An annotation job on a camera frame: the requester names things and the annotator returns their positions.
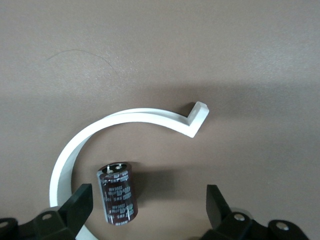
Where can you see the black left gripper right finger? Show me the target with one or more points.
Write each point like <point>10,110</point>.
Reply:
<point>225,220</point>

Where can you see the white curved plastic bracket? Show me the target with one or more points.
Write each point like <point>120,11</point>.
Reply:
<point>140,115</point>

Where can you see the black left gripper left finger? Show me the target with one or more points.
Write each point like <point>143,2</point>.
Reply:
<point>62,220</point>

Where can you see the small brown electrolytic capacitor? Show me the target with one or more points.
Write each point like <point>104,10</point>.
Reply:
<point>117,195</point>

